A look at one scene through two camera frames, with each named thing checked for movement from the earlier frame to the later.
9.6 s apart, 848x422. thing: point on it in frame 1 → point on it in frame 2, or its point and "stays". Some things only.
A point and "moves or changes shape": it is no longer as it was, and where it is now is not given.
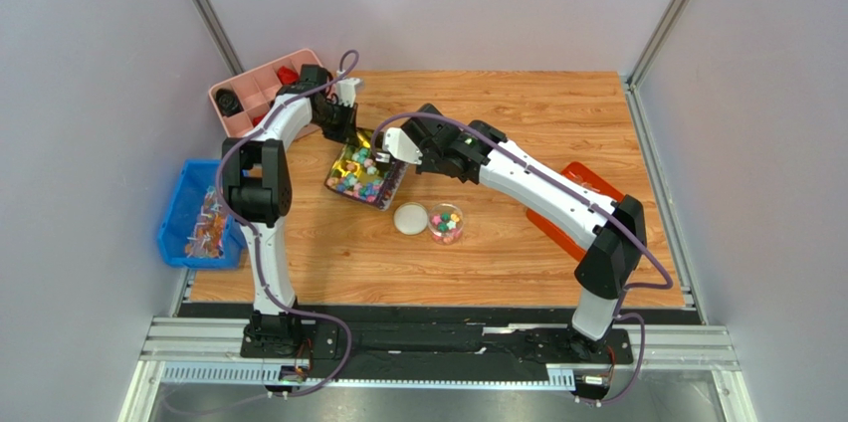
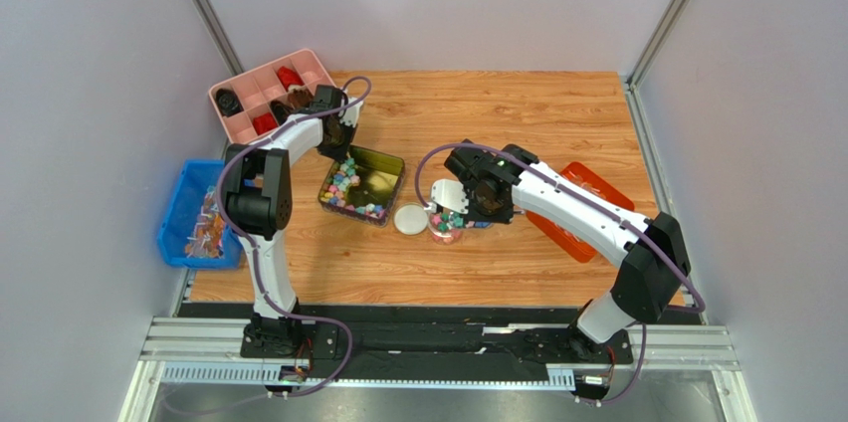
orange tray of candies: [588, 178] stays
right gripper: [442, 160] → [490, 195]
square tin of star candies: [356, 173] moves or changes shape
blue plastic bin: [195, 231] stays
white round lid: [410, 218] stays
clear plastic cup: [445, 223] stays
